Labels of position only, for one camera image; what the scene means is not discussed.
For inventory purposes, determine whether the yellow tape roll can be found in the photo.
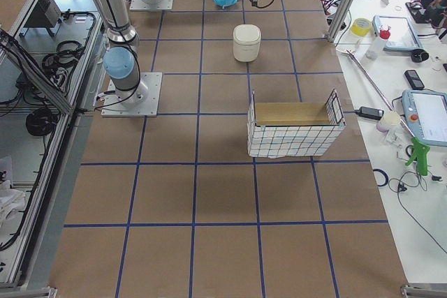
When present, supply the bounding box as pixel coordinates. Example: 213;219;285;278
351;18;372;37

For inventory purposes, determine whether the white bottle red cap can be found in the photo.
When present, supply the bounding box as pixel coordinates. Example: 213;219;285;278
365;26;390;60

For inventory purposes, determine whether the checkered cardboard box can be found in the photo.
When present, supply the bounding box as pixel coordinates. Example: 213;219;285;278
247;89;346;158

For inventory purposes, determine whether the teach pendant far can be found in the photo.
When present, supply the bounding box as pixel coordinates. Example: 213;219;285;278
372;15;423;52

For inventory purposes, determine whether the teach pendant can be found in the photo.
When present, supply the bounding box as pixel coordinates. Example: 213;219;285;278
402;90;446;147
372;15;423;52

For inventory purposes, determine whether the black power adapter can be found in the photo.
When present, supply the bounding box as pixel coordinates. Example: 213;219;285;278
355;106;384;121

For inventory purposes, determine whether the white round container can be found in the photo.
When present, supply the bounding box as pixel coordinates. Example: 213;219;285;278
376;111;401;133

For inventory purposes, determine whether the grey control box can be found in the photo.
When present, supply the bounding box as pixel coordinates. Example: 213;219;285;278
24;0;61;37

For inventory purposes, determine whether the teach pendant near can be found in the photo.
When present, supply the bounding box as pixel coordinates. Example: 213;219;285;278
402;90;446;147

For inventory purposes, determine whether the blue tape roll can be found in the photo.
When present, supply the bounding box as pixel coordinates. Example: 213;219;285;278
373;168;389;188

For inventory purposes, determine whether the green handled grabber tool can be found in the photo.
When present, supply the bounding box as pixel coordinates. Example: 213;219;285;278
341;50;430;176

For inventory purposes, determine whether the coiled black cable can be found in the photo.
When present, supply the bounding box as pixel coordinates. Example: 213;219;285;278
25;107;55;138

